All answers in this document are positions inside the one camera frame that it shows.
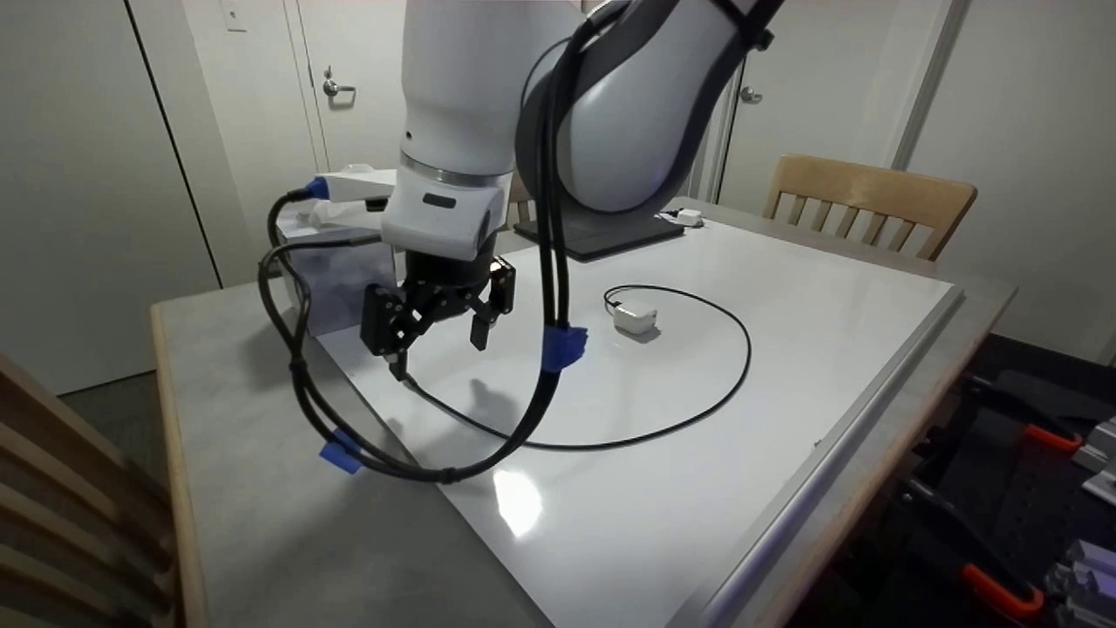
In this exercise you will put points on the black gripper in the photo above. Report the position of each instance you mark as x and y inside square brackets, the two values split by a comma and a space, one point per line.
[432, 292]

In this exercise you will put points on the white charger adapter block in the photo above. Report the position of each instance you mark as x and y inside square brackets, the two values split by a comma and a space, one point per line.
[637, 323]

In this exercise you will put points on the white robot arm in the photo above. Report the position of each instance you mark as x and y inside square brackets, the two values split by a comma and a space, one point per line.
[594, 114]

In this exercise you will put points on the purple tissue box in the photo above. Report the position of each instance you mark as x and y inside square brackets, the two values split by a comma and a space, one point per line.
[336, 264]

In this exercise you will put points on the white whiteboard mat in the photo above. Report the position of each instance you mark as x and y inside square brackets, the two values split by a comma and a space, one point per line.
[662, 460]

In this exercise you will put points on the wooden chair foreground left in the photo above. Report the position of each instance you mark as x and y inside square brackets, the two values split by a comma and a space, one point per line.
[83, 536]

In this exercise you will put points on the light wooden chair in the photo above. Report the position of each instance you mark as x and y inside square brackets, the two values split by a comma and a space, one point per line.
[880, 207]

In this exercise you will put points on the orange black clamp lower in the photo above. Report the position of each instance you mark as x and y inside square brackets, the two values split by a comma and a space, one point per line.
[984, 574]

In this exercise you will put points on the orange black clamp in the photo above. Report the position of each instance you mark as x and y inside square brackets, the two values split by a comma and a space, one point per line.
[984, 574]
[1041, 425]

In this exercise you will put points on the orange black clamp upper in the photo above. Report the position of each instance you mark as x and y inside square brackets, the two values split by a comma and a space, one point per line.
[1041, 425]

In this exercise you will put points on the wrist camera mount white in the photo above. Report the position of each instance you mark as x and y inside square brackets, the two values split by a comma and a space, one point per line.
[352, 183]

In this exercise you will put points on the silver door handle left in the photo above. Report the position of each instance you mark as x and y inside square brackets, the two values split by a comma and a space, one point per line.
[336, 95]

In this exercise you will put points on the silver door handle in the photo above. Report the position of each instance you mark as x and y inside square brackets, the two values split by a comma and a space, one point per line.
[336, 95]
[750, 95]

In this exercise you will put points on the small white charger with cable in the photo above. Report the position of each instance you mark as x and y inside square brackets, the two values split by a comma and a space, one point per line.
[686, 218]

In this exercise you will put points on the silver door handle right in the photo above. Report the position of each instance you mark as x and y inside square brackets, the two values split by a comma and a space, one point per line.
[750, 95]

